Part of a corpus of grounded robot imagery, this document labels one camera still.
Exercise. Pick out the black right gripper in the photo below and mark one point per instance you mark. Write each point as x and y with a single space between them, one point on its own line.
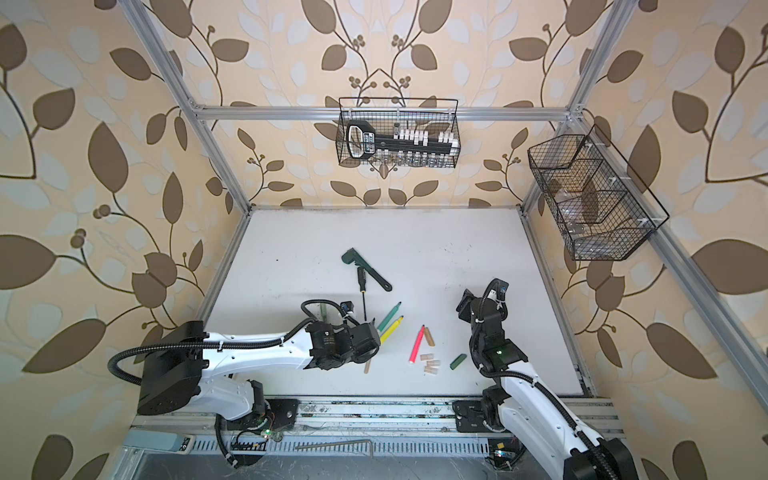
465 305

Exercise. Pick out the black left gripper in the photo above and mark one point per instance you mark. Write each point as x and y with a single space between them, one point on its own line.
368 356

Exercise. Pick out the brown pen cap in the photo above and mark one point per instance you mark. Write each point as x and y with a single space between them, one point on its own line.
428 336

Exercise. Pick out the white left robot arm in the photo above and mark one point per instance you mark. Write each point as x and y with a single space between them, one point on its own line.
195 370

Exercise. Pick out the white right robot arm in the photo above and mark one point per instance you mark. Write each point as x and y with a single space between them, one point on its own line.
520 402

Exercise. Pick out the green highlighter pen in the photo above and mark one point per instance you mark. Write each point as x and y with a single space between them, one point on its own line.
388 318

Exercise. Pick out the yellow highlighter pen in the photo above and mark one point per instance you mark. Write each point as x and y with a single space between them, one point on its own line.
391 329

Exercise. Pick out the pink highlighter pen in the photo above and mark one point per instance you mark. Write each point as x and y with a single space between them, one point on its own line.
416 346

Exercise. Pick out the dark green highlighter cap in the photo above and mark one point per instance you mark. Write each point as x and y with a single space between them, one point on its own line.
457 361

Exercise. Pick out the black yellow screwdriver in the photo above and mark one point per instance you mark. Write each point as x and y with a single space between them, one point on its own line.
362 283

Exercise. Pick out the green pipe wrench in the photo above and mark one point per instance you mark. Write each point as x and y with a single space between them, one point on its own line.
351 256

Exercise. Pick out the black socket set holder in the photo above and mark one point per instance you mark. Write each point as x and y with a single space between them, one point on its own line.
360 139

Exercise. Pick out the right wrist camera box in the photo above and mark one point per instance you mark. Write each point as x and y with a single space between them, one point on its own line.
498 291

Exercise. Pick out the aluminium frame rail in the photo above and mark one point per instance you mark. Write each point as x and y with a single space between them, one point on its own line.
742 351

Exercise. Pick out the black wire basket right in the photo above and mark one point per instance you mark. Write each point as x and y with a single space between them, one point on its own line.
603 208

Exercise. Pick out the black wire basket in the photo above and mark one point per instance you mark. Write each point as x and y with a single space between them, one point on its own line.
603 208
417 111

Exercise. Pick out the black wire basket centre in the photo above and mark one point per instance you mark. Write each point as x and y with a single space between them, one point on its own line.
417 111

